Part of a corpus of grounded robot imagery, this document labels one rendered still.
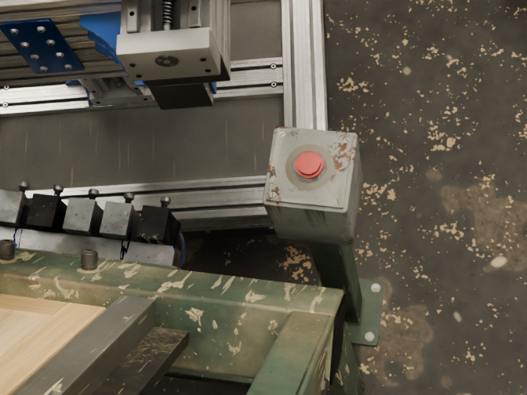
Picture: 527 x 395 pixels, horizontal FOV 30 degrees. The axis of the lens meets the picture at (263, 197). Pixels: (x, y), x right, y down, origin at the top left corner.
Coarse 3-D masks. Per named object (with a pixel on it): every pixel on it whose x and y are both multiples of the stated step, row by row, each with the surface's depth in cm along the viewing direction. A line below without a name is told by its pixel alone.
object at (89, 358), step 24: (120, 312) 130; (144, 312) 132; (96, 336) 122; (120, 336) 123; (144, 336) 133; (72, 360) 114; (96, 360) 115; (120, 360) 124; (24, 384) 107; (48, 384) 107; (72, 384) 108; (96, 384) 116
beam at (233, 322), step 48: (0, 288) 141; (48, 288) 140; (96, 288) 138; (144, 288) 138; (192, 288) 139; (240, 288) 140; (288, 288) 141; (336, 288) 143; (192, 336) 137; (240, 336) 135; (336, 336) 135
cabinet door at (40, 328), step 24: (0, 312) 135; (24, 312) 134; (48, 312) 135; (72, 312) 135; (96, 312) 136; (0, 336) 126; (24, 336) 126; (48, 336) 126; (72, 336) 127; (0, 360) 118; (24, 360) 118; (48, 360) 119; (0, 384) 111
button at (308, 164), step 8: (304, 152) 136; (312, 152) 136; (296, 160) 136; (304, 160) 135; (312, 160) 135; (320, 160) 135; (296, 168) 136; (304, 168) 135; (312, 168) 135; (320, 168) 135; (304, 176) 135; (312, 176) 135
